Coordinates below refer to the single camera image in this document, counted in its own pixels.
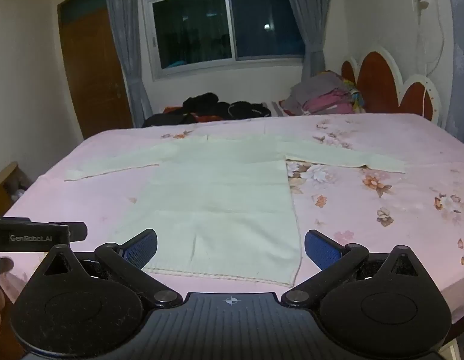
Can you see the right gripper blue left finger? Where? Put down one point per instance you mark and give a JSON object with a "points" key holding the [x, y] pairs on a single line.
{"points": [[133, 255]]}

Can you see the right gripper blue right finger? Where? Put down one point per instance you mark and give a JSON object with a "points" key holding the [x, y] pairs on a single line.
{"points": [[325, 252]]}

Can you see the cream knit sweater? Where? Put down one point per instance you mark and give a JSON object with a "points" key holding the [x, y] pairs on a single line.
{"points": [[222, 207]]}

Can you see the pile of black clothes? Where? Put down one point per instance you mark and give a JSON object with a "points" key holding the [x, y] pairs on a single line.
{"points": [[207, 108]]}

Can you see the stack of folded clothes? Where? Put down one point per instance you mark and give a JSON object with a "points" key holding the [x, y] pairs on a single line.
{"points": [[323, 94]]}

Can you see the wooden side cabinet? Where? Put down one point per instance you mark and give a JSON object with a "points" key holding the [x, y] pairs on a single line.
{"points": [[13, 182]]}

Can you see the pink floral bed sheet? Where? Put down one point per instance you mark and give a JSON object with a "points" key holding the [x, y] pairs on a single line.
{"points": [[422, 208]]}

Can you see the striped pillow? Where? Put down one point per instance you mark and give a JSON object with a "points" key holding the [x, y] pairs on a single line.
{"points": [[276, 110]]}

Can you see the brown wooden door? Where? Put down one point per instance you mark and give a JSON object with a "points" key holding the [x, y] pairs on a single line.
{"points": [[93, 71]]}

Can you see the red and white headboard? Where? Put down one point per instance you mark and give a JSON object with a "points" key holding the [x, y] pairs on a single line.
{"points": [[381, 84]]}

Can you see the right grey curtain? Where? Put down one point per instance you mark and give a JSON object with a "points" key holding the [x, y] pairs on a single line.
{"points": [[311, 17]]}

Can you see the grey curtain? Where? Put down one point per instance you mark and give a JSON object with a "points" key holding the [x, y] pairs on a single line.
{"points": [[124, 21], [311, 17]]}

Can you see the left grey curtain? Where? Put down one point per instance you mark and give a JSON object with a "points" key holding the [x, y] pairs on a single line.
{"points": [[124, 21]]}

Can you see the window with white frame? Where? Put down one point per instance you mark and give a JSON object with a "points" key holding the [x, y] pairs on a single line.
{"points": [[190, 35]]}

